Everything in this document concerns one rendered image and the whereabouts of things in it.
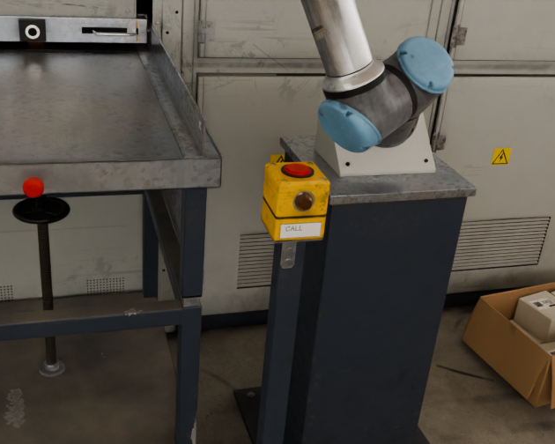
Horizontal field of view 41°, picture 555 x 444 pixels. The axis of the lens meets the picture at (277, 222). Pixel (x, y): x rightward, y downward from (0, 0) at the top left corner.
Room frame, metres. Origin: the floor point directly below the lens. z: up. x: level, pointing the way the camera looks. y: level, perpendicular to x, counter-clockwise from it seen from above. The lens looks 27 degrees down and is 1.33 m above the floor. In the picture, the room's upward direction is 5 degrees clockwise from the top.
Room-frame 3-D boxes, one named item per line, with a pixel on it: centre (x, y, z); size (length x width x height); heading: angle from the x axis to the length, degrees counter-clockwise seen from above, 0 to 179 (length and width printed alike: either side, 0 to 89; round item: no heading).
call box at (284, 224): (1.02, -0.02, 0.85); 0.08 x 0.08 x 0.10; 18
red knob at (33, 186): (1.06, 0.39, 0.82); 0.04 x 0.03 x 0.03; 18
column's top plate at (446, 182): (1.48, -0.19, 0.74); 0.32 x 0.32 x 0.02; 20
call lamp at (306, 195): (0.98, -0.04, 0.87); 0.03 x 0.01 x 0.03; 108
